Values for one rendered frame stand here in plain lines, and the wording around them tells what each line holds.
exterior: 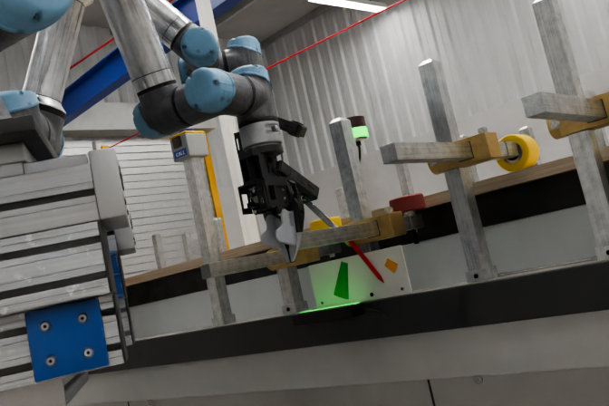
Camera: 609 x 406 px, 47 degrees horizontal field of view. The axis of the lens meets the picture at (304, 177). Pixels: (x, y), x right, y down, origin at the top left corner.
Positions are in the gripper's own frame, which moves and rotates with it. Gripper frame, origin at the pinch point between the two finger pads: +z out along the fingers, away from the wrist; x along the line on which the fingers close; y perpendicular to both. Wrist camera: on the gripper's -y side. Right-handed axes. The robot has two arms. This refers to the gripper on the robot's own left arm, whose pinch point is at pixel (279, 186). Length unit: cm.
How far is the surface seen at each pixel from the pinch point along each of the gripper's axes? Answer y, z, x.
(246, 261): 7.8, 15.2, 7.3
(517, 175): -50, 9, -8
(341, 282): -9.0, 23.7, -2.7
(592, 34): -132, -182, -744
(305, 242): -12.7, 14.4, 23.8
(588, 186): -62, 15, 16
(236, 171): 75, -29, -137
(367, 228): -19.5, 13.6, 5.3
